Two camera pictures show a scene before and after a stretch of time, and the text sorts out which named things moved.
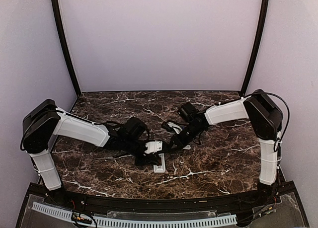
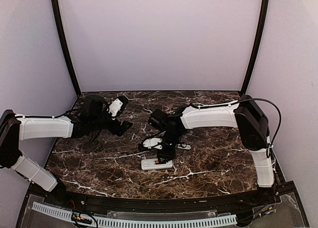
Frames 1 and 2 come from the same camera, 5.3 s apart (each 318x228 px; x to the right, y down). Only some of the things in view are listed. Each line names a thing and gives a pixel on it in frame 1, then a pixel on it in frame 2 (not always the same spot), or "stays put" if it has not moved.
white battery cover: [187, 147] stays put
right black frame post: [259, 42] stays put
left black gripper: [150, 160] to [121, 128]
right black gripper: [179, 145] to [169, 155]
